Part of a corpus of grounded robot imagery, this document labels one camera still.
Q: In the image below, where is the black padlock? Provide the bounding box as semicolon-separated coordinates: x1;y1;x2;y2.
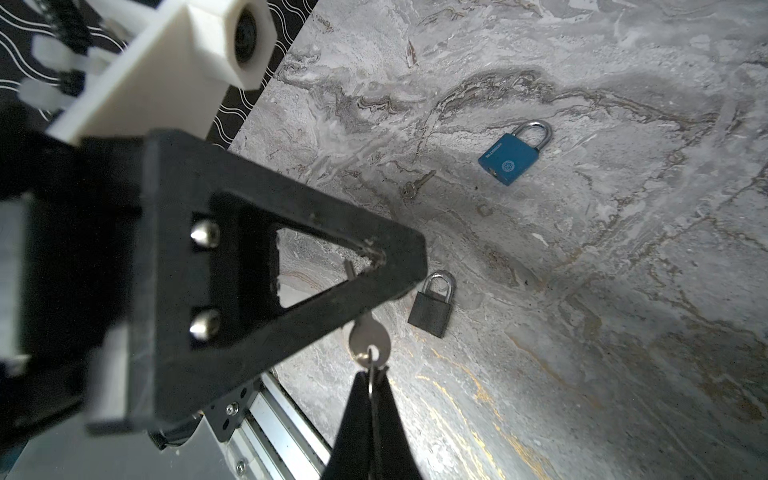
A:
408;270;456;339

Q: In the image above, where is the loose silver key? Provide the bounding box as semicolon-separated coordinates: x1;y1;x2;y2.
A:
401;170;436;200

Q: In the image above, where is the silver key with ring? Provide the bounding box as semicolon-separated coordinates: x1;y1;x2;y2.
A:
345;312;392;426

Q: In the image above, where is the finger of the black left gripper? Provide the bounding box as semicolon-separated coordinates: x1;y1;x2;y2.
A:
83;129;427;434

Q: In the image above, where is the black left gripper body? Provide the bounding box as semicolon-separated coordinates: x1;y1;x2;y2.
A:
1;103;150;444

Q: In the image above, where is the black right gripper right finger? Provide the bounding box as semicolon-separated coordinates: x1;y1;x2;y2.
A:
373;370;422;479

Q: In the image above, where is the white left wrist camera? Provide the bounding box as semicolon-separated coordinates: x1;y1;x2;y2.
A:
18;1;277;145

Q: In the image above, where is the blue padlock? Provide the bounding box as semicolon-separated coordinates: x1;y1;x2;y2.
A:
478;120;553;186

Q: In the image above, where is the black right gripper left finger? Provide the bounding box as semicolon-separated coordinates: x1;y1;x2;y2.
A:
321;371;373;480

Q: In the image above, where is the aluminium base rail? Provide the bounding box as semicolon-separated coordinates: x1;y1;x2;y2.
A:
149;368;334;480

